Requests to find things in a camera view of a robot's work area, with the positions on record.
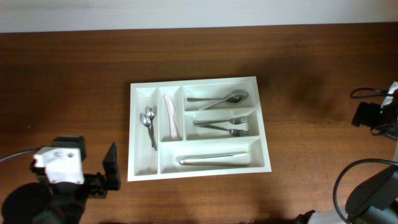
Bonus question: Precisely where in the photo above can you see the metal chopstick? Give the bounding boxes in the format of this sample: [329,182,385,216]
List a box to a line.
[179,159,250,166]
[180,152,248,160]

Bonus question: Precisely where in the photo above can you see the pink plastic knife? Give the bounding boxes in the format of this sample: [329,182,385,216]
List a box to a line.
[164,95,179,141]

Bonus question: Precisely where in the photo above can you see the white cutlery tray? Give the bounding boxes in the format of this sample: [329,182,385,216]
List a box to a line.
[127,77,271,181]

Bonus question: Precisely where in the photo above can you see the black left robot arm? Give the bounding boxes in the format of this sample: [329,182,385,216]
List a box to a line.
[1,136,108,223]

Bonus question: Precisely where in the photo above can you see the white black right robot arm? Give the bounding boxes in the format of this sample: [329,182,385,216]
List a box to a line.
[332,88,397,223]

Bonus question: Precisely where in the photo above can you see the black left camera cable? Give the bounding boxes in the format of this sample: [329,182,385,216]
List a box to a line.
[0,149,40,164]

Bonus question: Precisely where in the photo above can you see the small metal spoon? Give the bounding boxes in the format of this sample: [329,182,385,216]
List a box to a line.
[146,107,157,150]
[140,114,157,151]

